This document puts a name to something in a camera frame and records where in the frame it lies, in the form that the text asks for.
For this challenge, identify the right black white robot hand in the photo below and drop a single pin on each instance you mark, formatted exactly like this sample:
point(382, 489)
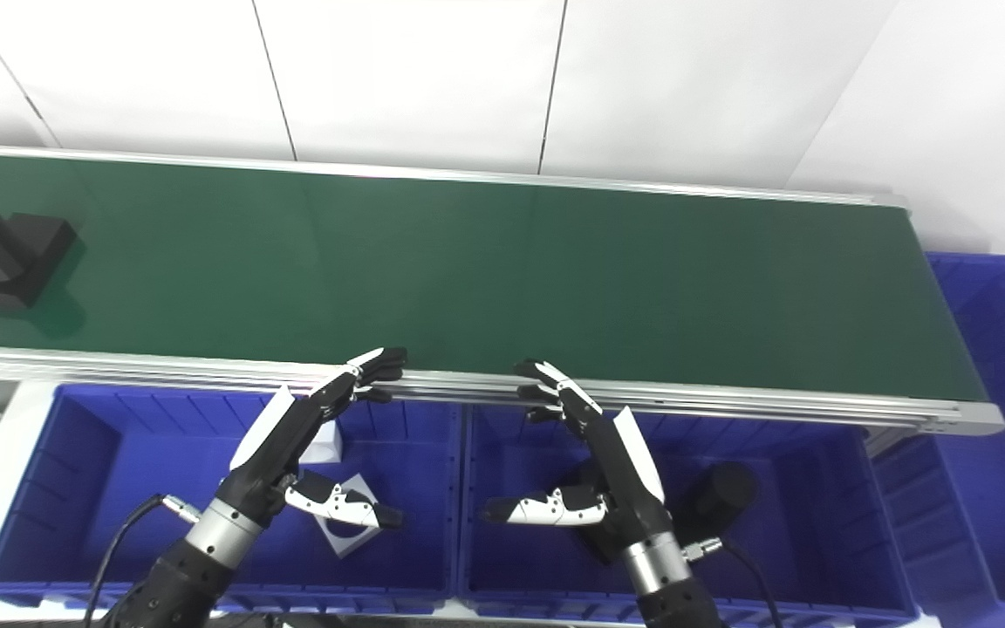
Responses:
point(625, 475)

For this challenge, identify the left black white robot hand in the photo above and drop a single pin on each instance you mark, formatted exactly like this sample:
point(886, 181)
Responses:
point(271, 445)

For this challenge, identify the black cylinder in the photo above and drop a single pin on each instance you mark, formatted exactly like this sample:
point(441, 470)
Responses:
point(5, 257)
point(716, 493)

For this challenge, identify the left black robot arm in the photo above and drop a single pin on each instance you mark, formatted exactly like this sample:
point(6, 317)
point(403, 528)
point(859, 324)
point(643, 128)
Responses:
point(184, 580)

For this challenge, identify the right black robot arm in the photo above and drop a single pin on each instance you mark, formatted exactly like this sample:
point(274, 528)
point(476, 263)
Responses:
point(668, 584)

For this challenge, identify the white rectangular block part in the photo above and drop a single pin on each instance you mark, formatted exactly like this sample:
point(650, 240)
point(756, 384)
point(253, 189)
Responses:
point(326, 447)

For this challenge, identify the blue plastic bin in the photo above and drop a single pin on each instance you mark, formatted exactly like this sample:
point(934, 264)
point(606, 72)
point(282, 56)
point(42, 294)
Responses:
point(145, 488)
point(1000, 419)
point(816, 523)

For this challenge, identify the green conveyor belt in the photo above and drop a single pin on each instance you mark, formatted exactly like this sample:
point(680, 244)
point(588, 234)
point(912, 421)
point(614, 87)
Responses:
point(485, 270)

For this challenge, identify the white square plate with hole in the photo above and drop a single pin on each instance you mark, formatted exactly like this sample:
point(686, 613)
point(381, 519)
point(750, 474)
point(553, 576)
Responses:
point(347, 536)

